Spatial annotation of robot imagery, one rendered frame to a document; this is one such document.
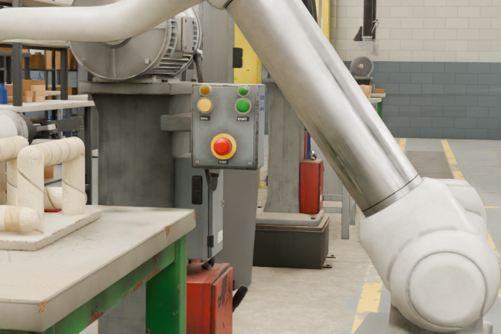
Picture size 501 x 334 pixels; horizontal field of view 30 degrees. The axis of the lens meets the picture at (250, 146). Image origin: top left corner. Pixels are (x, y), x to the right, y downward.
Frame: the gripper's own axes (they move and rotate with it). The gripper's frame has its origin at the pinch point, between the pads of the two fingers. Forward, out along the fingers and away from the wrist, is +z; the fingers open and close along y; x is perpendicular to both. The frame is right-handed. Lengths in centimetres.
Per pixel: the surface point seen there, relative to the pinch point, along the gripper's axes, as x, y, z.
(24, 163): -4, 29, -79
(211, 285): -45, 19, 41
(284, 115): -12, -4, 370
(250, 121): -5.3, 37.9, 25.9
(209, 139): -7.9, 27.9, 25.9
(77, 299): -18, 40, -96
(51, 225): -13, 27, -71
